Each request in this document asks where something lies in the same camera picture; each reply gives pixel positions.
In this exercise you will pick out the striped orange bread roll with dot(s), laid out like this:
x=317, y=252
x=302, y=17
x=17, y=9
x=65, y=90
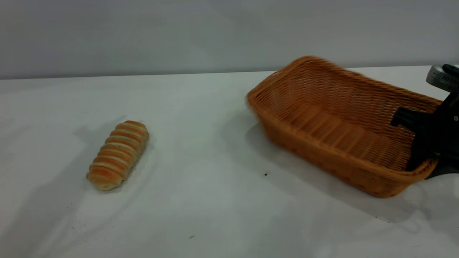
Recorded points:
x=116, y=156

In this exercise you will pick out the orange woven wicker basket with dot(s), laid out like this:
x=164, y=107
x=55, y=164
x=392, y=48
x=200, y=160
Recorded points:
x=322, y=136

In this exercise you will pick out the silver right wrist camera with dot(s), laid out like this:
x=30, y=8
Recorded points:
x=439, y=79

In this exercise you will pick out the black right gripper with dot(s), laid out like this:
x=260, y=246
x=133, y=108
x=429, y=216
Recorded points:
x=443, y=129

